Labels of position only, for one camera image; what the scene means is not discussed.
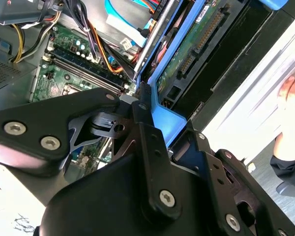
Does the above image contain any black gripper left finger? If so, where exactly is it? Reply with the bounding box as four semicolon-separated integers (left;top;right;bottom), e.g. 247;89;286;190
0;82;183;221

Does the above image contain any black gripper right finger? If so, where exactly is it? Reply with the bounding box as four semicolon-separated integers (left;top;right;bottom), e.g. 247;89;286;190
171;119;295;236

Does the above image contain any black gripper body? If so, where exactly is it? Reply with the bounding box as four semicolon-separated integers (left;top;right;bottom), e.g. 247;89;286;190
39;152;227;236

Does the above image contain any hard disk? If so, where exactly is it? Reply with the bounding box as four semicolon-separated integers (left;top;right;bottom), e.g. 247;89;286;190
134;0;273;148

